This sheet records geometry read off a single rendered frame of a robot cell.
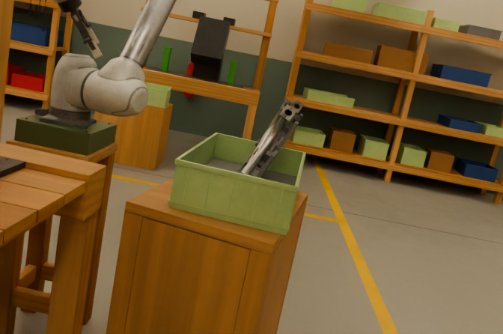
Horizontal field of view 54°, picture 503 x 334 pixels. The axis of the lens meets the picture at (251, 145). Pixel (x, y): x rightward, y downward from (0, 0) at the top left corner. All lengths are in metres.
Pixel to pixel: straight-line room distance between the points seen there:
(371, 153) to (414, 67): 1.20
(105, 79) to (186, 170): 0.50
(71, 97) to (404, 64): 5.10
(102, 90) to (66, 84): 0.16
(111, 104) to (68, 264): 0.58
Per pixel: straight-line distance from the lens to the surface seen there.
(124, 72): 1.91
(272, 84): 6.85
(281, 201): 1.61
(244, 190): 1.62
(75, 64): 2.00
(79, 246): 1.70
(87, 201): 1.60
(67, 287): 1.78
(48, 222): 2.39
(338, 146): 6.51
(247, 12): 6.86
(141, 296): 1.80
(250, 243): 1.57
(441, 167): 6.88
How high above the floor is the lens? 1.37
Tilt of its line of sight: 11 degrees down
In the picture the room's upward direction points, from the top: 11 degrees clockwise
